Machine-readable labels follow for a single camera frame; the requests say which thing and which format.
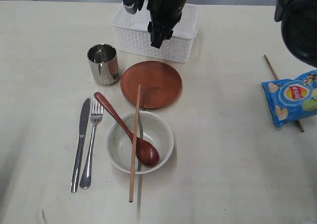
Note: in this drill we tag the blue chips bag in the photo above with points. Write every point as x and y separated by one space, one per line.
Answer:
290 100

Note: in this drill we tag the brown wooden chopstick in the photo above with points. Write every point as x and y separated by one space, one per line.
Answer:
134 143
299 125

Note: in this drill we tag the brown wooden spoon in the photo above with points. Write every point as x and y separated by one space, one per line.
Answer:
145 151

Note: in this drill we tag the grey ceramic bowl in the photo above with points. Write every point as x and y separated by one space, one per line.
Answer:
155 130

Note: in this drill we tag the stainless steel knife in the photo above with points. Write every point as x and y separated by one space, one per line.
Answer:
84 116

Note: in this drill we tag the stainless steel fork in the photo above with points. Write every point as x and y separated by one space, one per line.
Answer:
95 119

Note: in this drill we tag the white perforated plastic basket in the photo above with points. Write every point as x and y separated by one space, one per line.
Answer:
131 30

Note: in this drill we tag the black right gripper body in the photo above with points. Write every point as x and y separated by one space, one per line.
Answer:
165 14

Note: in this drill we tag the brown round plate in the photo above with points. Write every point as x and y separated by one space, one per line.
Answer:
160 84

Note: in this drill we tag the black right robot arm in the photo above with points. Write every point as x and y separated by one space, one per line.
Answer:
298 20

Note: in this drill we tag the stainless steel cup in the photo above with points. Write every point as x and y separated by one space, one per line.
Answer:
103 63

